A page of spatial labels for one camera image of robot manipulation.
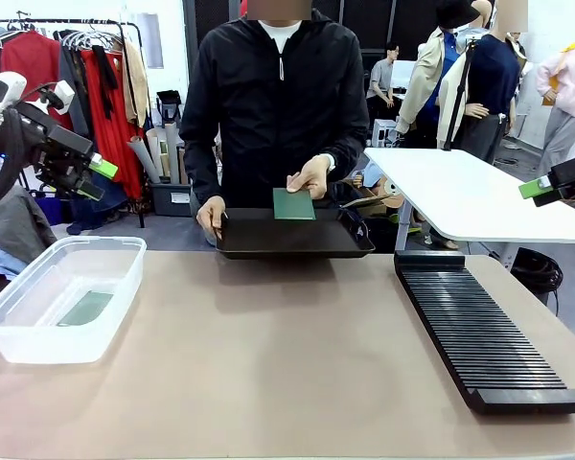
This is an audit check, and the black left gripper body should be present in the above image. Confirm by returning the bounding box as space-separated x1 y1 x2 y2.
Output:
14 103 97 194

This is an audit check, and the green PCB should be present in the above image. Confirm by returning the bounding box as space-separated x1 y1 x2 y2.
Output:
272 187 316 221
57 289 115 328

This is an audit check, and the black plastic tray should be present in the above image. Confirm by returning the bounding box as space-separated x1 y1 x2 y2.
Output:
214 206 376 261

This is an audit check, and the person's right forearm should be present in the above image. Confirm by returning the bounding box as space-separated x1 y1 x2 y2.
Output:
179 122 227 207

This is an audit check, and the person's left forearm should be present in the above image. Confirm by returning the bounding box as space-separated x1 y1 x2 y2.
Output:
325 126 370 184

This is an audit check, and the person's right hand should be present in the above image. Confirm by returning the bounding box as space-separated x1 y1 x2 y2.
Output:
195 194 230 241

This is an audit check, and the person's left hand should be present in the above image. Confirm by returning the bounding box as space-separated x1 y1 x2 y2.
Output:
286 153 336 201

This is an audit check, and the long red dress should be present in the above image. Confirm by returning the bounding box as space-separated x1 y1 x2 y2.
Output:
80 46 144 200

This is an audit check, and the brown paper roll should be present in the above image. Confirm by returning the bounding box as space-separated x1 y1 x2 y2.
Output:
164 121 181 186
126 135 162 184

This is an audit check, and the grey garment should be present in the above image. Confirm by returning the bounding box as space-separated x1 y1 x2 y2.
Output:
57 32 91 136

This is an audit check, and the grey bin with label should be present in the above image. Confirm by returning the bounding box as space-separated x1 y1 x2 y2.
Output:
148 180 194 219

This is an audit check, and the white table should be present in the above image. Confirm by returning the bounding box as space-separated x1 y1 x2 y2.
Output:
363 146 575 272

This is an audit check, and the grey cloth pile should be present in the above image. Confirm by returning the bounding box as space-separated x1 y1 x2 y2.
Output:
0 184 59 280

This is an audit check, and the black scarf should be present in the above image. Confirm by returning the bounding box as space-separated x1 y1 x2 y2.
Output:
91 44 120 121

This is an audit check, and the black chair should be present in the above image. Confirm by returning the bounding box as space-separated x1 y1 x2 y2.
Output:
154 89 184 130

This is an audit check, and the beige garment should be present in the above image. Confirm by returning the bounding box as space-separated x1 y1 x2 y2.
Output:
121 39 150 128

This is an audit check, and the red shirt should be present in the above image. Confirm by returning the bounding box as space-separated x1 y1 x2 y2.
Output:
0 30 76 131

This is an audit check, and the mannequin in pink sweater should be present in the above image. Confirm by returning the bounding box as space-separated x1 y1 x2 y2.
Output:
535 18 575 179

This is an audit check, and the mannequin in navy top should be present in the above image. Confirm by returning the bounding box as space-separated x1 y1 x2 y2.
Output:
438 0 531 165

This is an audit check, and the black metal clothes rack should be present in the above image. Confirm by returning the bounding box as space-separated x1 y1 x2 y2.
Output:
0 17 148 229

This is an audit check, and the black slotted PCB rack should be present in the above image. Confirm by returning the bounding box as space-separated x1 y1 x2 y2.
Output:
393 249 575 416

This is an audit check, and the mannequin in beige coat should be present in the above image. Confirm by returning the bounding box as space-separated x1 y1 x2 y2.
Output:
394 0 467 150

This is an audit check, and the clear plastic box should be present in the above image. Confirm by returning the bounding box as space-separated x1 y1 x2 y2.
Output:
0 235 148 365

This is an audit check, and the brown cardboard piece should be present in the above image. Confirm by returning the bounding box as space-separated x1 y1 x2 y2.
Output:
339 177 404 218

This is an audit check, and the person in black jacket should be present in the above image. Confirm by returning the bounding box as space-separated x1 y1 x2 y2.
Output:
179 9 370 250

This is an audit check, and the black bag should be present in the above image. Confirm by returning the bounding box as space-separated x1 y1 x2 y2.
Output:
327 181 371 242

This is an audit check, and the seated person in grey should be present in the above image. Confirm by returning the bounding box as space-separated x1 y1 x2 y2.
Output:
365 41 404 122

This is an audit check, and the black bucket hat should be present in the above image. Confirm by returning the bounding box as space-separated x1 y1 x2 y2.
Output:
435 0 481 33

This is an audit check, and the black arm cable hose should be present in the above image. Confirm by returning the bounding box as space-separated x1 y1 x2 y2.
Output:
0 107 28 212

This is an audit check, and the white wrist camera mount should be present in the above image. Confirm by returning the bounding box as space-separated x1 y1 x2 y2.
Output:
37 80 76 115

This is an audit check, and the black coiled cable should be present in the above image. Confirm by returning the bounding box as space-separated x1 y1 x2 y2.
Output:
511 247 564 294

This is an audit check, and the grey wall panel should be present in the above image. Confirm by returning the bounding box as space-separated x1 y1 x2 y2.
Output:
135 12 165 70

